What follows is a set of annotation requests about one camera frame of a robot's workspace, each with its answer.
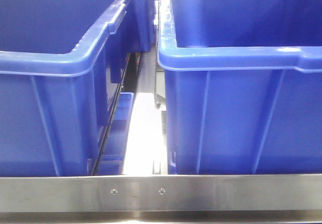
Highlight blue plastic bin right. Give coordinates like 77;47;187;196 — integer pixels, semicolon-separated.
158;0;321;174

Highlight blue plastic bin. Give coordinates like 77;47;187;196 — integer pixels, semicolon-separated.
1;0;130;177
158;0;321;174

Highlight blue plastic bin left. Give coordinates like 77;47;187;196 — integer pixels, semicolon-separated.
1;0;130;177

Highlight stainless steel shelf rack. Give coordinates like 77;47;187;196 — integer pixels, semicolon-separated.
1;174;321;223

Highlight blue bin below shelf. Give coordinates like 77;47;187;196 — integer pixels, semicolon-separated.
98;92;134;176

